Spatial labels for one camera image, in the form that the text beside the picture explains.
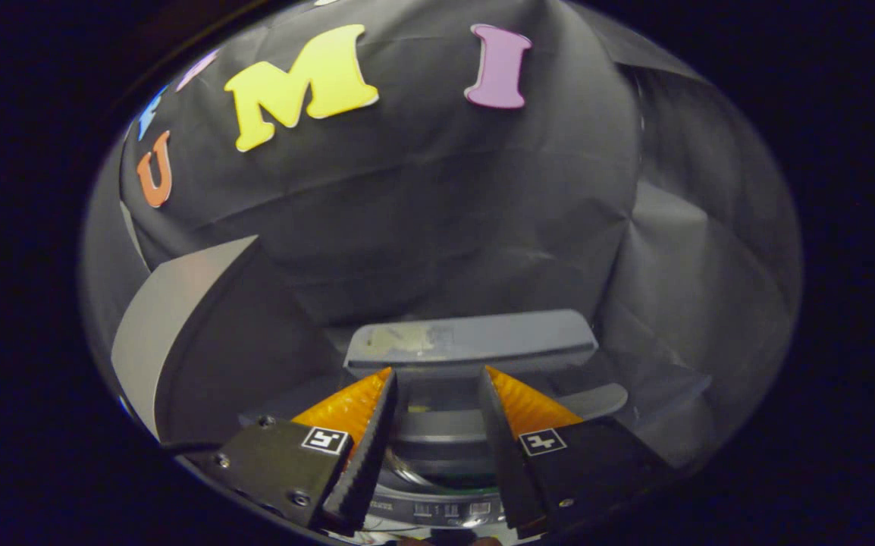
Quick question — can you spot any grey box stand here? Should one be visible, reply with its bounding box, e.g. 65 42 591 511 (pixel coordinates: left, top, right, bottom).
110 235 260 441

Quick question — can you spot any black backdrop cloth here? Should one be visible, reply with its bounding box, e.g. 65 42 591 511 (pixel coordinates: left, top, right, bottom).
77 0 802 471

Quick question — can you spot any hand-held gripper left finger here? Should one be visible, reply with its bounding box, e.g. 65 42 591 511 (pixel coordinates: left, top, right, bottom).
206 367 399 532

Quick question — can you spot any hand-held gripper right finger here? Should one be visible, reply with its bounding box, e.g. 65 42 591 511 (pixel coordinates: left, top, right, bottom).
478 365 673 532

